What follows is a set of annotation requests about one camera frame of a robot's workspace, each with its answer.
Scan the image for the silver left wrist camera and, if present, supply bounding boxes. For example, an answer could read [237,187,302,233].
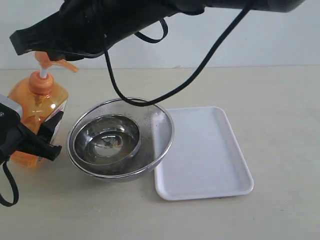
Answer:
[0,94,23,119]

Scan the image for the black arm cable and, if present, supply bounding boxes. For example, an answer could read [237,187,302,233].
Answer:
[0,161,20,208]
[102,0,256,108]

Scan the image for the orange pump soap bottle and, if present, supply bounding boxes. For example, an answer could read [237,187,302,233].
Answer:
[7,51,80,169]

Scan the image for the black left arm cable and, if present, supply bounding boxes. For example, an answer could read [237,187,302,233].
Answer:
[0,161,20,208]

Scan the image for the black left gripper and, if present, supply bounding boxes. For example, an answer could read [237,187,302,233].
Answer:
[0,103,64,164]

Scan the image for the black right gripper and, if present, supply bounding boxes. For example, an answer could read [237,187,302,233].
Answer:
[9,0,205,61]

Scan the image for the white foam tray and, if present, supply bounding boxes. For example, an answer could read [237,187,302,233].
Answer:
[154,106,254,201]

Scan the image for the small stainless steel bowl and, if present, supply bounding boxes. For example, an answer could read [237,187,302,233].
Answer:
[73,114,141,167]

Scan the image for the steel mesh colander bowl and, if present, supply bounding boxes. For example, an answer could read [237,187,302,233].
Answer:
[66,98,175,183]

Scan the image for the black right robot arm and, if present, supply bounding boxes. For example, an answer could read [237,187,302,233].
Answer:
[10,0,301,61]

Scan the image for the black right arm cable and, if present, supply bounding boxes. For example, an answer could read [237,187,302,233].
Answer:
[102,0,256,108]

